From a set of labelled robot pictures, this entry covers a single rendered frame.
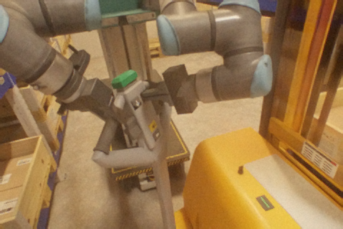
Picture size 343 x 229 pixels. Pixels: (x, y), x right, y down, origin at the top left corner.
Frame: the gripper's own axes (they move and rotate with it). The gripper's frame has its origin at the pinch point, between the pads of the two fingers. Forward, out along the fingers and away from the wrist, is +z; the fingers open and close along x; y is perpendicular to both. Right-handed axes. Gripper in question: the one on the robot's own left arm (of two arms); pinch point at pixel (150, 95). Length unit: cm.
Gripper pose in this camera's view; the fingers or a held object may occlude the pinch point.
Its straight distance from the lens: 69.5
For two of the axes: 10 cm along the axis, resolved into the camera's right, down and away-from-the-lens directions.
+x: -3.4, -8.5, -4.0
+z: -8.4, 0.8, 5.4
